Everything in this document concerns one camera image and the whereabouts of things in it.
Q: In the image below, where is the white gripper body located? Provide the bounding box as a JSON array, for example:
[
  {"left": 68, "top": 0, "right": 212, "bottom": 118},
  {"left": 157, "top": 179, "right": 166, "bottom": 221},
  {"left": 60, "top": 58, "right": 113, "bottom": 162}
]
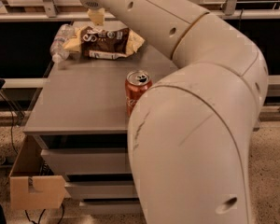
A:
[{"left": 79, "top": 0, "right": 102, "bottom": 10}]

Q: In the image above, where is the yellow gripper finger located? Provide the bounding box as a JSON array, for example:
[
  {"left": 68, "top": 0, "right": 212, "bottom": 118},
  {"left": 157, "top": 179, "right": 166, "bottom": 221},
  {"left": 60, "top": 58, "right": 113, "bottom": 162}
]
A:
[{"left": 87, "top": 8, "right": 105, "bottom": 26}]

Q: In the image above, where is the brown chip bag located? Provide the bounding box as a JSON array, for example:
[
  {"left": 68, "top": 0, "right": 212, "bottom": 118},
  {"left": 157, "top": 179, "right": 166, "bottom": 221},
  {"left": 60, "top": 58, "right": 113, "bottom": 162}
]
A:
[{"left": 63, "top": 26, "right": 145, "bottom": 60}]

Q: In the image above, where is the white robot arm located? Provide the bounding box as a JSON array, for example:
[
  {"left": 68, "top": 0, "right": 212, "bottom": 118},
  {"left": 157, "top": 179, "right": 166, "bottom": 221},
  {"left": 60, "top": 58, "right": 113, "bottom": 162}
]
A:
[{"left": 81, "top": 0, "right": 268, "bottom": 224}]

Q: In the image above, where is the clear plastic water bottle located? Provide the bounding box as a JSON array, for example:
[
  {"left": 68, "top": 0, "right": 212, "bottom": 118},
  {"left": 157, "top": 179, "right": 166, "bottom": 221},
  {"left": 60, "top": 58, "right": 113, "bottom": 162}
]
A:
[{"left": 49, "top": 24, "right": 75, "bottom": 63}]

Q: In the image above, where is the red Coca-Cola can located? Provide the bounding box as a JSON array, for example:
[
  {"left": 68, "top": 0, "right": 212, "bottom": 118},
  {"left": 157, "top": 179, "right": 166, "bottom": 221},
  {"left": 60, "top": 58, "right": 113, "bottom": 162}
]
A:
[{"left": 125, "top": 70, "right": 152, "bottom": 116}]

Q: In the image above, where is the grey drawer cabinet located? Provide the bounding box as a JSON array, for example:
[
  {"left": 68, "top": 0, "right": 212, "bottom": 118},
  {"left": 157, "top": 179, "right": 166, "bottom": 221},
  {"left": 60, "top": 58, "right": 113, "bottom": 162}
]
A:
[{"left": 22, "top": 19, "right": 180, "bottom": 216}]

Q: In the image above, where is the top grey drawer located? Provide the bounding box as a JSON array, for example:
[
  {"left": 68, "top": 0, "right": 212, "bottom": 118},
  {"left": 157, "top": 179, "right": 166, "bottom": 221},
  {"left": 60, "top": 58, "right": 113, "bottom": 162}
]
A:
[{"left": 41, "top": 148, "right": 131, "bottom": 175}]

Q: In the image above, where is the grey drawer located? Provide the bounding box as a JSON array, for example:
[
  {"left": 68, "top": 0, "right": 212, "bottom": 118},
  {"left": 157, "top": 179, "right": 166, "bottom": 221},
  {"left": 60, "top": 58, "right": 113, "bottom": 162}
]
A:
[
  {"left": 64, "top": 181, "right": 137, "bottom": 200},
  {"left": 41, "top": 148, "right": 131, "bottom": 175},
  {"left": 79, "top": 199, "right": 142, "bottom": 215}
]

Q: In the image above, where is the middle grey drawer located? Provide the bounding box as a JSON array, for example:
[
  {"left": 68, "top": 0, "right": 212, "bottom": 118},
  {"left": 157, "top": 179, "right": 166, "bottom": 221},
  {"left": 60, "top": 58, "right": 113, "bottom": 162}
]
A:
[{"left": 64, "top": 181, "right": 137, "bottom": 200}]

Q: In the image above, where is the brown cardboard box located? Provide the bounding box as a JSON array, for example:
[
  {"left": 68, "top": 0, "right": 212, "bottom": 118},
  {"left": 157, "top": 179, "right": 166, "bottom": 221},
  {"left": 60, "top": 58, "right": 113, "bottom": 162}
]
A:
[{"left": 9, "top": 136, "right": 66, "bottom": 210}]

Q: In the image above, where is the bottom grey drawer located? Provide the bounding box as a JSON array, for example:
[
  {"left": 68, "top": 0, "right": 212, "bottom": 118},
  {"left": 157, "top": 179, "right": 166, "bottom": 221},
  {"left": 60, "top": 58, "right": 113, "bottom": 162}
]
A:
[{"left": 79, "top": 199, "right": 142, "bottom": 215}]

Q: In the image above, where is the metal shelf frame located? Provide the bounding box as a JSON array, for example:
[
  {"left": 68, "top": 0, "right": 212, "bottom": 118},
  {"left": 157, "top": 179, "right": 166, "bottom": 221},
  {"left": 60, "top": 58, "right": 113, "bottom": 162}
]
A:
[{"left": 0, "top": 0, "right": 280, "bottom": 22}]

